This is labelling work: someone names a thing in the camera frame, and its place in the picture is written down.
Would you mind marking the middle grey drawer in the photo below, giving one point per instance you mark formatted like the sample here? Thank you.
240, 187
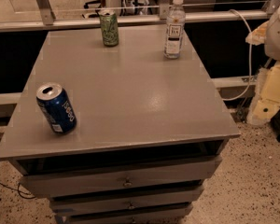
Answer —
126, 199

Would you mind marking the green soda can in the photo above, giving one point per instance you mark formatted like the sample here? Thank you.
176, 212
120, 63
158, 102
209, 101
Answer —
109, 27

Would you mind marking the grey drawer cabinet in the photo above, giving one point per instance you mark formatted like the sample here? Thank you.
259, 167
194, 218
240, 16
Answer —
132, 105

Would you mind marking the bottom grey drawer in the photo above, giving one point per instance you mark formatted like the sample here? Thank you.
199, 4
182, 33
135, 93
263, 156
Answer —
136, 216

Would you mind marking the top grey drawer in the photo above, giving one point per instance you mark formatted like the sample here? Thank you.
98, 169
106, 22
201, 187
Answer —
121, 177

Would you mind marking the grey drawer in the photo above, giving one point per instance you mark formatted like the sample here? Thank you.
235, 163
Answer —
126, 199
121, 177
136, 216

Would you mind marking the blue pepsi can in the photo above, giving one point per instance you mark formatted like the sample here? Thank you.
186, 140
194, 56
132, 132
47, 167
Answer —
53, 101

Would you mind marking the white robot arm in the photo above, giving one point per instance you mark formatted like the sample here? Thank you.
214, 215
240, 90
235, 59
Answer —
272, 40

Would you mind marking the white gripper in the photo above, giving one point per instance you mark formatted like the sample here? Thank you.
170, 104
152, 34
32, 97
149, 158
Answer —
278, 34

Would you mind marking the metal railing frame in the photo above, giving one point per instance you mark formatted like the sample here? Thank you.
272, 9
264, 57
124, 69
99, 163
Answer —
25, 15

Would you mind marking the clear water bottle white cap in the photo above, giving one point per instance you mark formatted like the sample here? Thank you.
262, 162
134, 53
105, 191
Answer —
174, 30

